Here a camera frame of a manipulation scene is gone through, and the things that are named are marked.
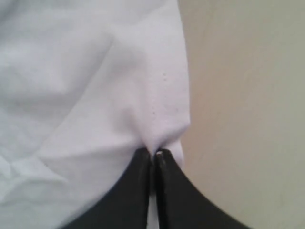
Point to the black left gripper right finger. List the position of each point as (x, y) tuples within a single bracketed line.
[(180, 205)]

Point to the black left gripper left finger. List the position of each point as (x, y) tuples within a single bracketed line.
[(125, 205)]

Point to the white t-shirt red Chinese patch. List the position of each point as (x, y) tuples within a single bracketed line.
[(83, 84)]

